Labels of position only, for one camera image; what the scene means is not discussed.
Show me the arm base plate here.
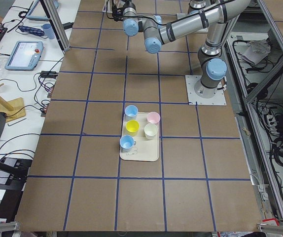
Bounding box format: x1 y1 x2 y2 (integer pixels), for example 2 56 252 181
185 75 226 106

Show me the blue cup middle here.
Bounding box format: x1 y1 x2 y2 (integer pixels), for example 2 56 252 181
124 105 139 121

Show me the pale green plastic cup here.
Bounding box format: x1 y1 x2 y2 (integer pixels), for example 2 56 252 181
144 123 158 140

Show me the teach pendant far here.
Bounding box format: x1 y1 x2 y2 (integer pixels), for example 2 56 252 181
26 0 48 21

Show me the wooden stand on desk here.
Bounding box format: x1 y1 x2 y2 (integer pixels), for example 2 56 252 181
0 83 26 123

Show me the cream plastic tray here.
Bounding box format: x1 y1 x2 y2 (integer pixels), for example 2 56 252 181
119 112 160 161

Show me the blue cup on desk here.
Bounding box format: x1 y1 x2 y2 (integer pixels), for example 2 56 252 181
42 23 55 40

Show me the black power adapter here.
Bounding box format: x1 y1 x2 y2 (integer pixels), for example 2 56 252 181
40 71 58 79

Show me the aluminium frame post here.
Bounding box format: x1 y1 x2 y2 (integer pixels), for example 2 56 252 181
40 0 70 52

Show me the teach pendant near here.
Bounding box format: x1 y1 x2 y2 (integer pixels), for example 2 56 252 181
5 41 43 71

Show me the yellow plastic cup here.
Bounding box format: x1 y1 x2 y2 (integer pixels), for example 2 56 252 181
125 120 140 136

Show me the teach pendant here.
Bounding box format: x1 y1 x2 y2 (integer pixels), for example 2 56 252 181
5 41 43 71
26 0 48 21

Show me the pink plastic cup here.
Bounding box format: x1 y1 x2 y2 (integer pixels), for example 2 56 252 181
147 112 161 124

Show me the blue cup near tray corner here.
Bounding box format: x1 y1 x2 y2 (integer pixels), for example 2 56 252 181
119 135 135 152

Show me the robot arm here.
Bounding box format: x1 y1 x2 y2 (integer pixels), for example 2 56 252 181
118 0 249 99

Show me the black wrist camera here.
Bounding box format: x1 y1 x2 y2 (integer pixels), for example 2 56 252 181
111 4 123 21

